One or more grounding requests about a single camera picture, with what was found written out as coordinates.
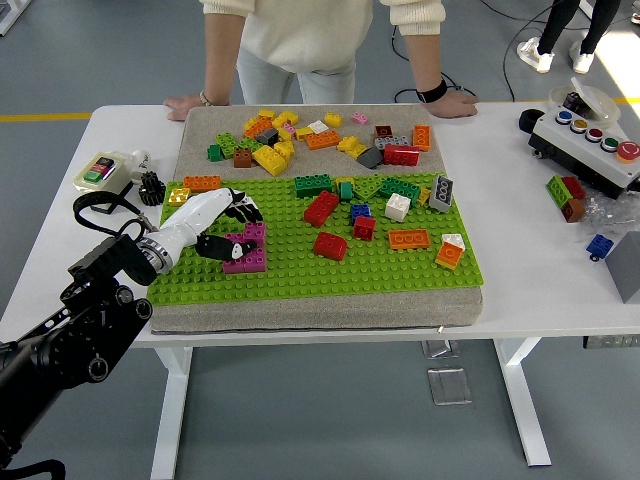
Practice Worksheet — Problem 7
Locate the person's left hand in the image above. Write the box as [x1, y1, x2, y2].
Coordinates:
[429, 92, 480, 120]

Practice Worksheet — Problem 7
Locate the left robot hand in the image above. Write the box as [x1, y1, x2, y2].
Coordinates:
[157, 188, 265, 275]

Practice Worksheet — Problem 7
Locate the person's right hand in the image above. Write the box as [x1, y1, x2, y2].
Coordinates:
[163, 93, 202, 123]

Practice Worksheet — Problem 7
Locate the grey brick with black holes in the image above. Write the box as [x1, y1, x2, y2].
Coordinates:
[428, 173, 456, 214]

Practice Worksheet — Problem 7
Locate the dark green 2x4 brick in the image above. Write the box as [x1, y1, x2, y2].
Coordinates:
[293, 173, 334, 199]
[378, 177, 421, 204]

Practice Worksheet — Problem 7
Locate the white 2x2 brick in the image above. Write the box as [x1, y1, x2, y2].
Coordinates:
[384, 192, 412, 222]

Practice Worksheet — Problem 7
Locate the red 2x4 brick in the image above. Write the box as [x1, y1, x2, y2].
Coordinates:
[383, 144, 420, 167]
[303, 189, 340, 227]

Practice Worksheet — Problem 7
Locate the red sloped brick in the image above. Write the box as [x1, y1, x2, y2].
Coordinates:
[312, 231, 348, 262]

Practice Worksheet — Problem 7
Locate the red 2x2 brick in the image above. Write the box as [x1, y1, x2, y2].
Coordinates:
[352, 214, 377, 241]

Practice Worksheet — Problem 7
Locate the lime green 2x4 brick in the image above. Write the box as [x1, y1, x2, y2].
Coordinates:
[214, 131, 246, 159]

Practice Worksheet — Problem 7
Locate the large yellow sloped brick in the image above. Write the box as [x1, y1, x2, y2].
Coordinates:
[252, 144, 291, 176]

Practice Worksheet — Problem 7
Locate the dark grey sloped brick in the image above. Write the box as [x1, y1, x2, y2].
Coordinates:
[357, 145, 385, 169]

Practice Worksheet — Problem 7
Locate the green baseplate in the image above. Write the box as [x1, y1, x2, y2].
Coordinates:
[149, 172, 485, 307]

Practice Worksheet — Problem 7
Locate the orange sloped brick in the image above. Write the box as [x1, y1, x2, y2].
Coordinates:
[433, 241, 463, 271]

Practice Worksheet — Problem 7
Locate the black smartwatch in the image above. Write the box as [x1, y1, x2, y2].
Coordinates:
[416, 78, 449, 105]

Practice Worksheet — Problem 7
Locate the black gear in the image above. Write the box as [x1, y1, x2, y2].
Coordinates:
[137, 170, 167, 206]

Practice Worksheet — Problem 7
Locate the white bulb-shaped part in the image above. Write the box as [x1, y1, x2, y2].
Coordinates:
[130, 148, 152, 181]

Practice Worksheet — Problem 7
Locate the black tape roll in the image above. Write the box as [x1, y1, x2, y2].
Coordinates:
[518, 108, 547, 136]

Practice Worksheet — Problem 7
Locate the white shoe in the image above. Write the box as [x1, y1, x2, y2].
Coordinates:
[569, 38, 597, 75]
[516, 36, 556, 75]

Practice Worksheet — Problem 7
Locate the lime green flat plate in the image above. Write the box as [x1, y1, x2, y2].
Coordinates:
[352, 176, 385, 200]

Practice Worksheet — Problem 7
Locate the small black device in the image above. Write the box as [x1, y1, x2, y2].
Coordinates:
[562, 91, 590, 114]

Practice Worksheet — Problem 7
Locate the person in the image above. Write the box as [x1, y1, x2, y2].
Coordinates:
[199, 0, 446, 106]
[537, 0, 622, 57]

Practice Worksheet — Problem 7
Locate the white button control box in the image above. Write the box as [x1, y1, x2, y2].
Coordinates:
[528, 106, 640, 200]

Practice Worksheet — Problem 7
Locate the clear round container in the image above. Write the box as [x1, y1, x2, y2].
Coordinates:
[548, 76, 622, 124]

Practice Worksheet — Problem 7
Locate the grey-brown mat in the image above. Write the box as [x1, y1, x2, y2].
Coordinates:
[147, 104, 486, 334]

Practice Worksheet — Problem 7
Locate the clear plastic bag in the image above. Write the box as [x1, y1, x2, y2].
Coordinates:
[579, 191, 640, 239]

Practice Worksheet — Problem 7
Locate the white table leg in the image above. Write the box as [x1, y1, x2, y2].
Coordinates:
[149, 346, 195, 480]
[492, 338, 553, 469]

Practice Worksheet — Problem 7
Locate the grey box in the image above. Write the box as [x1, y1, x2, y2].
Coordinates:
[603, 231, 640, 305]

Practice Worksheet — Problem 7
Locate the small clear plastic box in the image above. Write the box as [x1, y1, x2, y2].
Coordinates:
[421, 339, 454, 360]

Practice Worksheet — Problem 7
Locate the large clear plastic box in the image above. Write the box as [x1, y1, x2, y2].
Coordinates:
[427, 368, 475, 406]

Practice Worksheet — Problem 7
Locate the table control panel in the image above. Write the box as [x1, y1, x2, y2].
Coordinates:
[582, 335, 640, 350]

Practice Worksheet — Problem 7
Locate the black floor cable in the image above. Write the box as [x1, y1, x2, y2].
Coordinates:
[389, 24, 482, 105]
[501, 0, 569, 102]

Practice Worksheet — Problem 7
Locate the cream switch box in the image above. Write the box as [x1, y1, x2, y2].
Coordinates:
[72, 151, 135, 214]

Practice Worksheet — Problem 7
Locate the white furniture frame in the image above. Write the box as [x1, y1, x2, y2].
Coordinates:
[0, 0, 25, 37]

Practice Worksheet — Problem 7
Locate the blue brick keychain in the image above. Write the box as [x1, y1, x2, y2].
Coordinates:
[585, 233, 615, 262]

